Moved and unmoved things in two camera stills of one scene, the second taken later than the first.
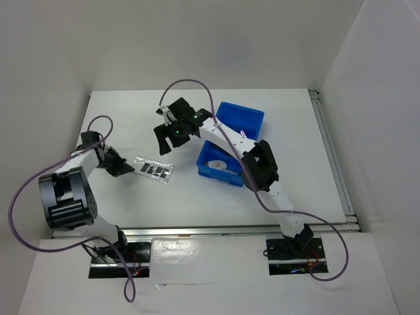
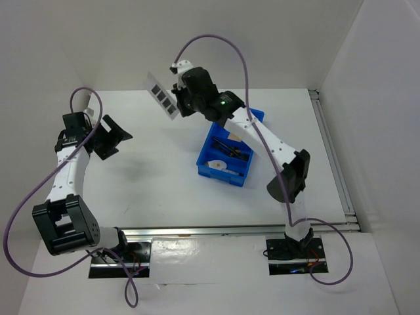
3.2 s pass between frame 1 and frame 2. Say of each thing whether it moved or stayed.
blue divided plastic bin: stayed
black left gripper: moved
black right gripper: moved
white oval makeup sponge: stayed
